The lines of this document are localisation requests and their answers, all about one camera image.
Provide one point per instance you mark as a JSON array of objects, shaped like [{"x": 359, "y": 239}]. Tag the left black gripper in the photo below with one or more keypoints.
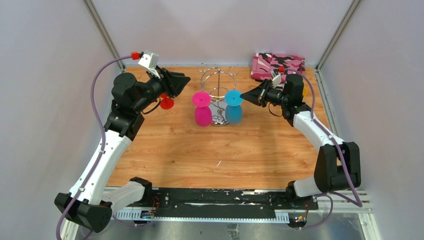
[{"x": 172, "y": 83}]

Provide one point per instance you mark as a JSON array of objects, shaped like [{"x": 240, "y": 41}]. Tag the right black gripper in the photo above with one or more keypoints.
[{"x": 258, "y": 95}]

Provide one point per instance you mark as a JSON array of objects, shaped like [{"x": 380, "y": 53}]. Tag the red plastic wine glass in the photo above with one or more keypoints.
[{"x": 166, "y": 102}]

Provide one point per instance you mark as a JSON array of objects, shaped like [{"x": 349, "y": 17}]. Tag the chrome wire glass rack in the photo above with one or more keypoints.
[{"x": 217, "y": 94}]

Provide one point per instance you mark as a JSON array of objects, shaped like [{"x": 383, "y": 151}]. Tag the yellow plastic wine glass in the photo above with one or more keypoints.
[{"x": 304, "y": 91}]

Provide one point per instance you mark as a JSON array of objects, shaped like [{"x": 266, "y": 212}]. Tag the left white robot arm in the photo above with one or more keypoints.
[{"x": 86, "y": 203}]

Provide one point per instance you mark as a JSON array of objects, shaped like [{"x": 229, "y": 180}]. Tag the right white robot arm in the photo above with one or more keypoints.
[{"x": 338, "y": 162}]

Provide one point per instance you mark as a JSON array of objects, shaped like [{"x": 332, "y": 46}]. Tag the blue plastic wine glass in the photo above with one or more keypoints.
[{"x": 233, "y": 111}]

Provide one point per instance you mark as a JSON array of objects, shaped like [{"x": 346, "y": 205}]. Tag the pink plastic wine glass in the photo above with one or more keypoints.
[{"x": 202, "y": 113}]

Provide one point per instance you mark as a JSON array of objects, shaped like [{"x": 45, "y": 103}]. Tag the pink camouflage folded cloth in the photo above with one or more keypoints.
[{"x": 265, "y": 63}]

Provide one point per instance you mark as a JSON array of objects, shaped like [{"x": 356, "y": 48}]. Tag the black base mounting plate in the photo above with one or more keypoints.
[{"x": 222, "y": 204}]

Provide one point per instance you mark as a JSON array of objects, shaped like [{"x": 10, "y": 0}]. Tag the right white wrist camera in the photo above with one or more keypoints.
[{"x": 276, "y": 79}]

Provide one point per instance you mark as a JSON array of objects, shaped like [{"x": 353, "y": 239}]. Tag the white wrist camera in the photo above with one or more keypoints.
[
  {"x": 276, "y": 79},
  {"x": 149, "y": 61}
]

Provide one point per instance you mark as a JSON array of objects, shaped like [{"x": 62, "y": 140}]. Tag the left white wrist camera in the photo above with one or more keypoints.
[{"x": 149, "y": 61}]

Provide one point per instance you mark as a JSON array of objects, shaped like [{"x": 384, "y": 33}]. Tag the aluminium frame rail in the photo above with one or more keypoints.
[{"x": 329, "y": 204}]

